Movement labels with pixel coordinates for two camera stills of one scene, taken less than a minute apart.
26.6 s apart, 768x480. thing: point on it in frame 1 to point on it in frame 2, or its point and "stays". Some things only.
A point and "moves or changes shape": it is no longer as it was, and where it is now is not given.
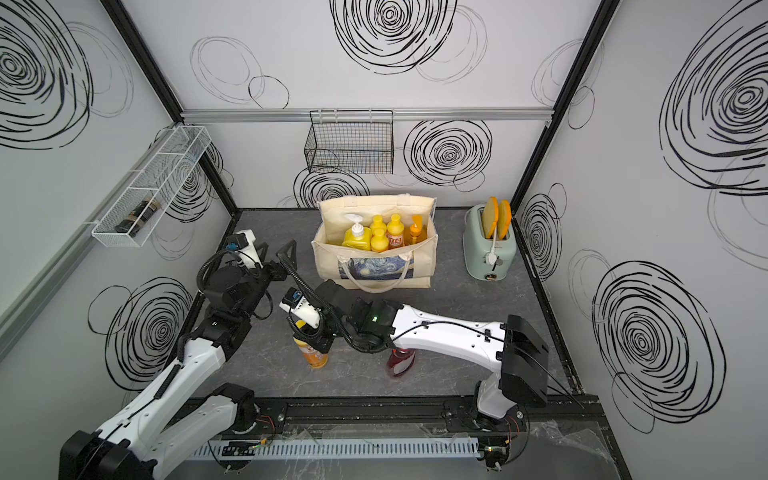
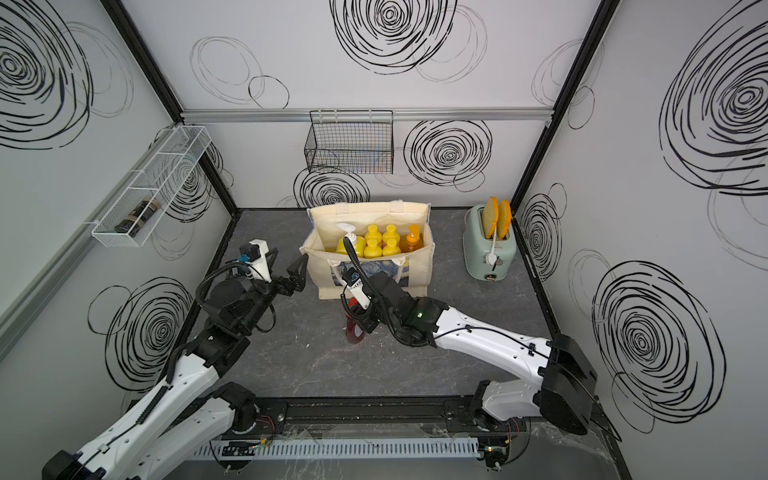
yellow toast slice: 490,216 stays
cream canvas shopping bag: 394,270 moves or changes shape
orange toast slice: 504,219 stays
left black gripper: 289,265 to 295,283
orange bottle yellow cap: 316,358 to 391,247
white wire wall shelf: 133,213 stays
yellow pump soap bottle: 357,237 moves or changes shape
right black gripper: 312,337 to 363,318
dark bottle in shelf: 131,224 stays
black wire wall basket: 350,142 stays
